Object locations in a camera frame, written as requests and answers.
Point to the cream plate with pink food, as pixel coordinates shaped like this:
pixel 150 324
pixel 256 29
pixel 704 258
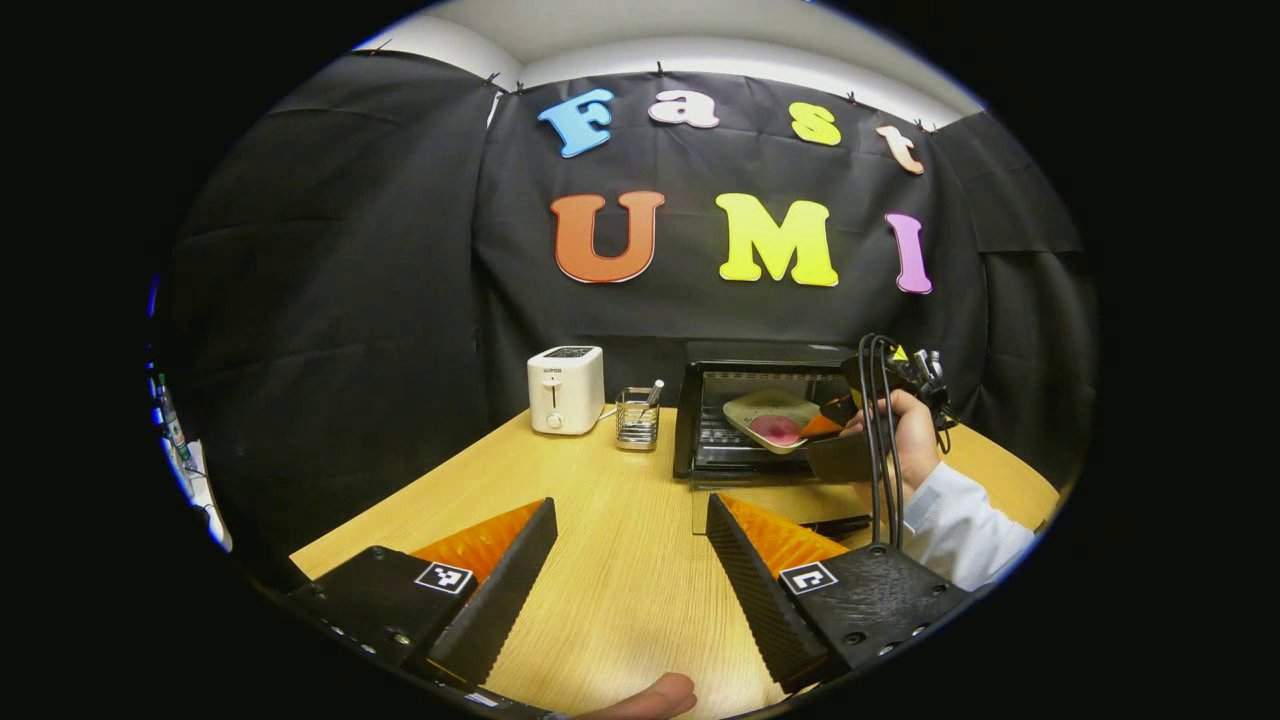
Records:
pixel 775 425

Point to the metal utensil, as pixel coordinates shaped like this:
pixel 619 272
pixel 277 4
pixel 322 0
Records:
pixel 655 388

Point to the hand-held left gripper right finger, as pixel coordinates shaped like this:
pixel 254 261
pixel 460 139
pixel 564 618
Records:
pixel 760 600

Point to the white equipment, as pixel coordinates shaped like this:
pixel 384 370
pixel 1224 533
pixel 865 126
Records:
pixel 205 495

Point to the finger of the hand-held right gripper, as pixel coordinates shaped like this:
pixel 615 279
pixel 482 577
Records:
pixel 840 460
pixel 825 422

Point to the black backdrop cloth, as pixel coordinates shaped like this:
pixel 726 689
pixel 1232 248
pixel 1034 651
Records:
pixel 400 300

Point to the white toaster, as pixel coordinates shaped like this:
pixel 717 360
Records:
pixel 565 395

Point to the black electric oven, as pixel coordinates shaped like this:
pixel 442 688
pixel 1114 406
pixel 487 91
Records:
pixel 760 352

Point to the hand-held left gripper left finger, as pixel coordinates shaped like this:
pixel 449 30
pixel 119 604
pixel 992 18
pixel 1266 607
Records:
pixel 505 595

